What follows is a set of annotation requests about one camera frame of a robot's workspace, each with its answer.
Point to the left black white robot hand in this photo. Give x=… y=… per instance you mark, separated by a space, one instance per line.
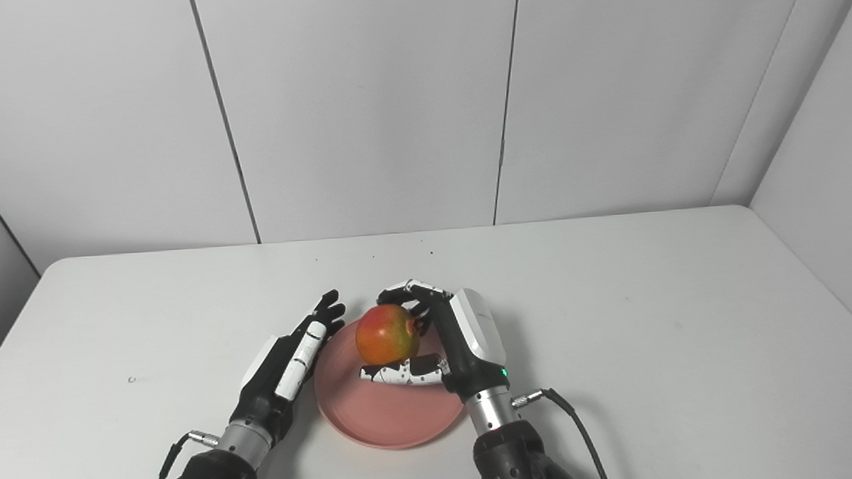
x=268 y=372

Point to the pink round plate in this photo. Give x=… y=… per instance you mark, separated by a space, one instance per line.
x=393 y=414

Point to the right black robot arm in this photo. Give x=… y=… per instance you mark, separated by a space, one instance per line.
x=511 y=442

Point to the red yellow pomegranate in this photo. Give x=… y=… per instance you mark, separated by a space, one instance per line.
x=385 y=334

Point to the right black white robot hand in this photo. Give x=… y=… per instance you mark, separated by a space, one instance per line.
x=472 y=344

